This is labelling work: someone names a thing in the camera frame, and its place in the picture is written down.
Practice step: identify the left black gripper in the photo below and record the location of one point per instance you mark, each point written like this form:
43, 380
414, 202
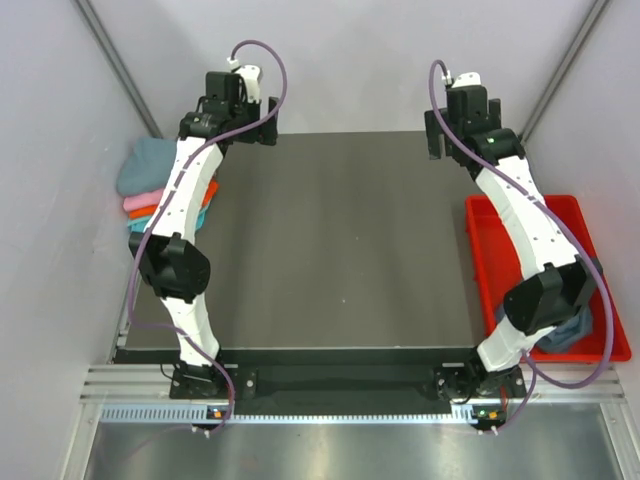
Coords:
266, 133

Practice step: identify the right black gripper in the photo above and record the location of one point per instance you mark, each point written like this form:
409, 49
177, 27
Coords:
433, 130

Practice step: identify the slate blue t shirt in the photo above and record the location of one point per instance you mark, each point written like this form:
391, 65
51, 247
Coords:
558, 339

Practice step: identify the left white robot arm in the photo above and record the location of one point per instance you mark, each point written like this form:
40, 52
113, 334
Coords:
169, 261

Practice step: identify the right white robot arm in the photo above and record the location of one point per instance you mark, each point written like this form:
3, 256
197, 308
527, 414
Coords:
557, 277

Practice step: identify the folded grey-blue t shirt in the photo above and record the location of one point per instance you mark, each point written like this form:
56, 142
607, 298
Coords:
147, 168

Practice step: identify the folded orange t shirt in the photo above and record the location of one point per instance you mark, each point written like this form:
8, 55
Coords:
150, 210

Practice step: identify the folded pink t shirt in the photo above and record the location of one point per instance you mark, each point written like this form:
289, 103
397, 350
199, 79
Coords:
142, 200

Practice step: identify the folded turquoise t shirt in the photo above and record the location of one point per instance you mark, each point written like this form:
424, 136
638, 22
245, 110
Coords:
138, 225

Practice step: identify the red plastic bin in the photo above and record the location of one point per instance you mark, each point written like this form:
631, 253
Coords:
497, 270

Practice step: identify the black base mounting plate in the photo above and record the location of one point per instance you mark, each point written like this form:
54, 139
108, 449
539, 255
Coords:
454, 383

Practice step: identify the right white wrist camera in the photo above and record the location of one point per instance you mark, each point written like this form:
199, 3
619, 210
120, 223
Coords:
464, 80

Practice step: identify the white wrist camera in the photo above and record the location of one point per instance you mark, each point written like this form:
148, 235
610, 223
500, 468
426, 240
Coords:
464, 80
251, 76

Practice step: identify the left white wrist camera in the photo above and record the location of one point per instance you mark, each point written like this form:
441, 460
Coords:
251, 76

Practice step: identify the right corner aluminium post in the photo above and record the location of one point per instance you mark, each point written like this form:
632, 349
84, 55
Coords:
570, 54

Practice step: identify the corner aluminium post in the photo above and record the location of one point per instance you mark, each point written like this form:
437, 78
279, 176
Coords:
570, 54
91, 18

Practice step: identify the left corner aluminium post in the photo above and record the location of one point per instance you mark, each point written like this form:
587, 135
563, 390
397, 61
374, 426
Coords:
91, 18

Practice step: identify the grey slotted cable duct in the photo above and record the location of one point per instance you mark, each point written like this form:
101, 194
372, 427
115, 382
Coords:
209, 415

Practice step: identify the aluminium frame rail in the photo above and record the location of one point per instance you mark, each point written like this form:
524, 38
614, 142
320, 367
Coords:
151, 384

